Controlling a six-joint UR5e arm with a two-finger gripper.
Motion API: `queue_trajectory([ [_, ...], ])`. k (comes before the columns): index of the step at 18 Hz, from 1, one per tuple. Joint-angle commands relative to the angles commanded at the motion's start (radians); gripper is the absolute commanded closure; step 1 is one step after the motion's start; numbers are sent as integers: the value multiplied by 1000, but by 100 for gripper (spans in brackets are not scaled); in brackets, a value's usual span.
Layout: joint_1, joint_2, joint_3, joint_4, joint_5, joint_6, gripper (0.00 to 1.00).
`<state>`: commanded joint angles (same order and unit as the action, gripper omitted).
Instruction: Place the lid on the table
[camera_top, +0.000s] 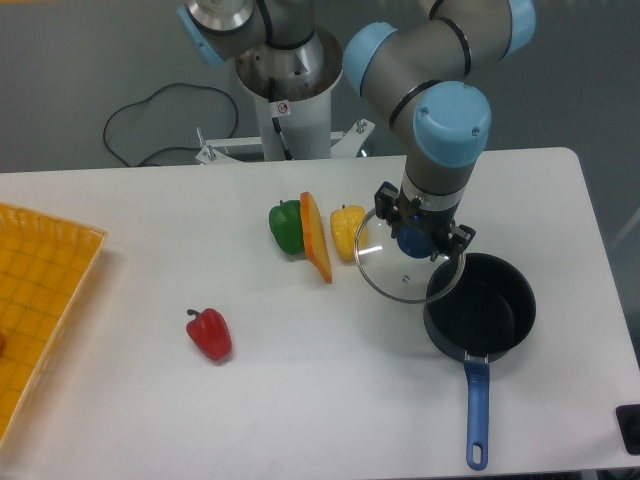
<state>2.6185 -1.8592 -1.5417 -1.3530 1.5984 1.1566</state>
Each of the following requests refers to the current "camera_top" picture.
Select black device at edge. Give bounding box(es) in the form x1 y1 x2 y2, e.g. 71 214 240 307
615 404 640 456

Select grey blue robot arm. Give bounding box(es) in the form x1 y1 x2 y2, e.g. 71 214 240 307
177 1 536 258

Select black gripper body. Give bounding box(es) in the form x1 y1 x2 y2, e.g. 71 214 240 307
386 189 459 247

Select yellow plastic basket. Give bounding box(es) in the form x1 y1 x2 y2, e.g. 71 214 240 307
1 203 107 438

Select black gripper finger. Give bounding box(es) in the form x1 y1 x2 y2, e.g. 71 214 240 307
430 223 476 262
374 181 400 223

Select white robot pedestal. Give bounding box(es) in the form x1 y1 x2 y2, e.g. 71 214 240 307
195 24 376 165

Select black cable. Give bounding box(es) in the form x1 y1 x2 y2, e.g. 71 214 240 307
102 82 239 168

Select red bell pepper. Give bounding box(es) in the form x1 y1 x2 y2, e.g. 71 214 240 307
186 308 232 362

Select glass lid blue knob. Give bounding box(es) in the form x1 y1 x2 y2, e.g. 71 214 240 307
353 209 466 304

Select dark saucepan blue handle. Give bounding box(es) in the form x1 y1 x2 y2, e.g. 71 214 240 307
423 253 536 471

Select orange pumpkin slice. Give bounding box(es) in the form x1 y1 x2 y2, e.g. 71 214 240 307
300 191 333 284

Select yellow bell pepper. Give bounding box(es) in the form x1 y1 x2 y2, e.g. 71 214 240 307
330 205 366 263

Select green bell pepper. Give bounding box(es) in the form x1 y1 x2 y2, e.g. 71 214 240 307
268 200 305 255

